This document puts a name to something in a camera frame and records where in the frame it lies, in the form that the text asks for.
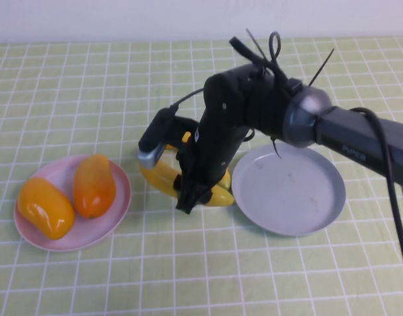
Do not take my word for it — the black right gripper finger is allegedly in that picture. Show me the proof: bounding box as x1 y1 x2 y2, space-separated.
198 190 213 208
175 185 203 215

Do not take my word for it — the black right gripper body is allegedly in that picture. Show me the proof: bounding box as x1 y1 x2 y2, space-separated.
175 136 252 198

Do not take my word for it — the yellow banana green tip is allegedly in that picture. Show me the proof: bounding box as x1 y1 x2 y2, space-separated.
163 144 232 191

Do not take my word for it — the yellow banana pale tip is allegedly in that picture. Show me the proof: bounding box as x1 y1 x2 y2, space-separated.
138 160 235 208

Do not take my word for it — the orange-tinted mango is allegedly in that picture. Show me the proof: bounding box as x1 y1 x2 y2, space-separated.
72 153 117 220

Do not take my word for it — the yellow mango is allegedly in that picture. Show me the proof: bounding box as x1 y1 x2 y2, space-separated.
16 177 76 240

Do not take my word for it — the grey round plate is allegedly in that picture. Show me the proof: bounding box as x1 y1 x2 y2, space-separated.
230 142 346 237

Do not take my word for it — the pink round plate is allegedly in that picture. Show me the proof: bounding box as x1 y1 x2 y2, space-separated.
13 154 132 253

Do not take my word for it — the black zip tie tail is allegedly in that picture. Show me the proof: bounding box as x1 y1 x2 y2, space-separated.
269 136 283 161
308 48 335 87

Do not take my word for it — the black zip tie loop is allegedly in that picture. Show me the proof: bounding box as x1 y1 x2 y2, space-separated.
269 32 290 86

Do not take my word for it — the green checked tablecloth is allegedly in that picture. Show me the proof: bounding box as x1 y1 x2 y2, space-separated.
0 36 403 316

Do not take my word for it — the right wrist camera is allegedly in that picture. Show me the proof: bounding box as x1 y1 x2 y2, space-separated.
138 107 176 171

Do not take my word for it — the black right camera cable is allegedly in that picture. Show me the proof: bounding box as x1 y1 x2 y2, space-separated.
168 88 403 290

